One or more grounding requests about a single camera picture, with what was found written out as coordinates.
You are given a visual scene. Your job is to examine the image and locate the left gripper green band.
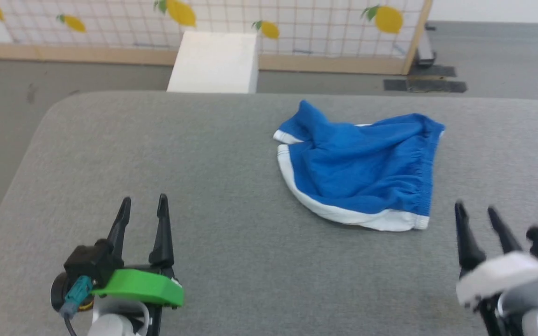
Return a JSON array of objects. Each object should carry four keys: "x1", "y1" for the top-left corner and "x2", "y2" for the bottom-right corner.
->
[{"x1": 91, "y1": 194, "x2": 185, "y2": 336}]

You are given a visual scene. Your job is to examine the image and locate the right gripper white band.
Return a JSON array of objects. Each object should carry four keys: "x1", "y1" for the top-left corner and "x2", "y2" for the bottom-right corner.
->
[{"x1": 454, "y1": 201, "x2": 538, "y2": 336}]

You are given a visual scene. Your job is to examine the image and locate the grey fabric sofa surface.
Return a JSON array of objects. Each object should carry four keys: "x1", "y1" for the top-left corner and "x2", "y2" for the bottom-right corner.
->
[{"x1": 0, "y1": 91, "x2": 538, "y2": 336}]

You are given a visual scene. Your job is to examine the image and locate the blue shorts with white trim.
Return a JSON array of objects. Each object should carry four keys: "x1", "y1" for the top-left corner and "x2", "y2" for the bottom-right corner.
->
[{"x1": 273, "y1": 99, "x2": 446, "y2": 232}]

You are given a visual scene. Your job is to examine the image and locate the white box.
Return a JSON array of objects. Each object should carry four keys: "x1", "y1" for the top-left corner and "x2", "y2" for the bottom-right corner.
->
[{"x1": 167, "y1": 31, "x2": 259, "y2": 94}]

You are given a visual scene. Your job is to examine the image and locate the lemon print grid screen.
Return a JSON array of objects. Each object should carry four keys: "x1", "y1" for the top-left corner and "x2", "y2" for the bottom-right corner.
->
[{"x1": 0, "y1": 0, "x2": 434, "y2": 76}]

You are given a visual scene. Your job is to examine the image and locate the black cable with teal plug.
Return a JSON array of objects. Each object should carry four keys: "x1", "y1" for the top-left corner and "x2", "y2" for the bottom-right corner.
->
[{"x1": 60, "y1": 275, "x2": 93, "y2": 336}]

